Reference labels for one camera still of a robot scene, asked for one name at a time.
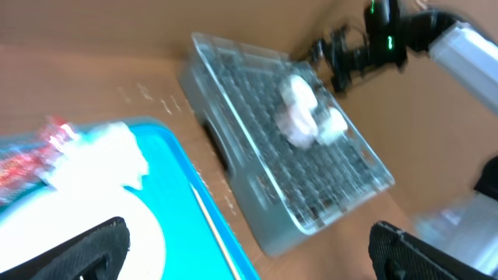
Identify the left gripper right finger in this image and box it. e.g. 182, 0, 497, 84
368, 221, 493, 280

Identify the teal serving tray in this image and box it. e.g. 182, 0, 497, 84
1, 121, 258, 279

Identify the white cup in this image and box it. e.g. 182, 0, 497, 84
279, 75, 318, 111
317, 107, 349, 145

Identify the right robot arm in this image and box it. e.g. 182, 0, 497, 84
308, 0, 497, 278

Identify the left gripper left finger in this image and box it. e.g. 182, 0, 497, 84
1, 216, 130, 280

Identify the white napkin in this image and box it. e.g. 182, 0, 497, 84
41, 121, 149, 192

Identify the pink bowl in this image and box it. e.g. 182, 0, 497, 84
275, 105, 318, 149

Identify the wooden chopstick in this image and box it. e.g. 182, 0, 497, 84
191, 185, 242, 280

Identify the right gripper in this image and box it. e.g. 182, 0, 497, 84
309, 23, 407, 93

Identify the pink round plate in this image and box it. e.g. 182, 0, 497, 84
1, 189, 166, 280

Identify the red snack wrapper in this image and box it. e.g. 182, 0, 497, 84
1, 117, 81, 206

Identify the grey dishwasher rack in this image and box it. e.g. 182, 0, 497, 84
179, 33, 395, 256

